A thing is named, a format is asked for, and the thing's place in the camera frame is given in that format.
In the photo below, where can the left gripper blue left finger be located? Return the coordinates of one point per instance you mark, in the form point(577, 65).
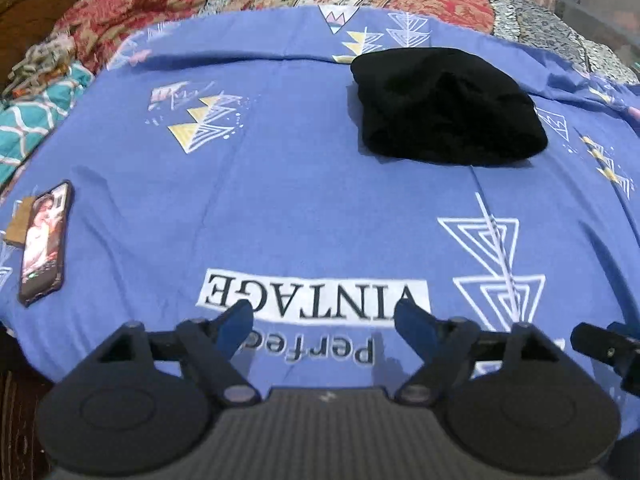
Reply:
point(208, 347)

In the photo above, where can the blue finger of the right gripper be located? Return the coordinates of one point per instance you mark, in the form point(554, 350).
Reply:
point(620, 333)

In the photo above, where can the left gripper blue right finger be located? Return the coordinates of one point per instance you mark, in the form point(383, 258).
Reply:
point(443, 346)

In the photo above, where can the black pants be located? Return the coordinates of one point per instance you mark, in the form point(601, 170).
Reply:
point(446, 106)

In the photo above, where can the blue printed bedsheet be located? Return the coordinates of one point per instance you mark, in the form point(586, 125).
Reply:
point(219, 159)

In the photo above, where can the smartphone with lit screen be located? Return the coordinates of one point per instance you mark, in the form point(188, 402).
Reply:
point(42, 268)

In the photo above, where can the tan leather wallet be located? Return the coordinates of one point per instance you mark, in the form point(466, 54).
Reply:
point(15, 233)

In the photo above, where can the teal patterned cloth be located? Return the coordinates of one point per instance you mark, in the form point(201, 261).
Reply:
point(26, 123)

